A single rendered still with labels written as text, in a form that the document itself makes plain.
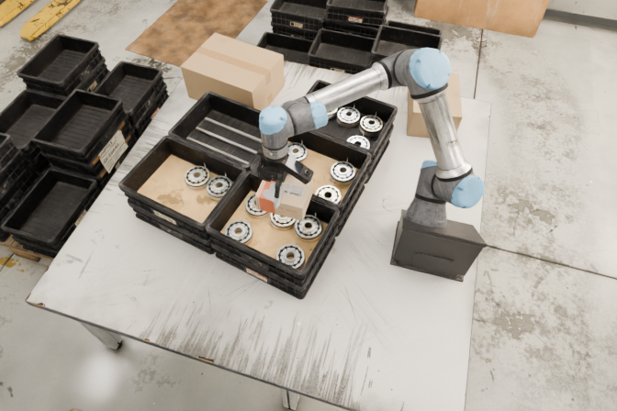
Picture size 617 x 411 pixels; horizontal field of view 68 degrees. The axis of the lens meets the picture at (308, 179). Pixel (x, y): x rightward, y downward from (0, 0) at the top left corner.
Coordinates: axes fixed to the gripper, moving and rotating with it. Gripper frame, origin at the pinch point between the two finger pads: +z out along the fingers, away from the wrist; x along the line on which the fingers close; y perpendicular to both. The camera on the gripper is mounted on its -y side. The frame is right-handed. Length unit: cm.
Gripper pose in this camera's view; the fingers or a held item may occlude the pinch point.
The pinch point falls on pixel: (285, 192)
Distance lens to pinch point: 150.2
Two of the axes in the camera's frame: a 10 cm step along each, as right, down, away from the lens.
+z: 0.0, 6.0, 8.0
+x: -2.9, 7.6, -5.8
